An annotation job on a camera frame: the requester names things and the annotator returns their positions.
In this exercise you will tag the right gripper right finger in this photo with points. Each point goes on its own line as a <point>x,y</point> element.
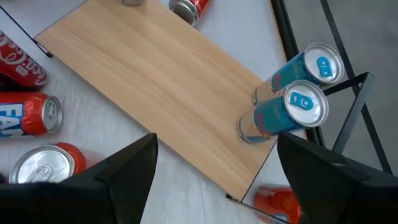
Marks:
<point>342,193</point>

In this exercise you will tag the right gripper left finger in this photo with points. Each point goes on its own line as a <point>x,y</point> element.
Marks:
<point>93,199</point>

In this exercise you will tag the red Fanta strawberry can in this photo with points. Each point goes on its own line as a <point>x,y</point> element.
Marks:
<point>40,165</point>
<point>31,109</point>
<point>192,7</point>

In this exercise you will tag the blue slim energy drink can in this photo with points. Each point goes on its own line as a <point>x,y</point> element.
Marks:
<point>273,116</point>
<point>292,70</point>

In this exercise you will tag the red soda can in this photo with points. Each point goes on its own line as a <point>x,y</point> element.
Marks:
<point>273,205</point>

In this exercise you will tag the wooden tray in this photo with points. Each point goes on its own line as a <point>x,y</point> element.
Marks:
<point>155,77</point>

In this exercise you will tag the red Coca-Cola can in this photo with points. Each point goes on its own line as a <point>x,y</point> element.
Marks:
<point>18,65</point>

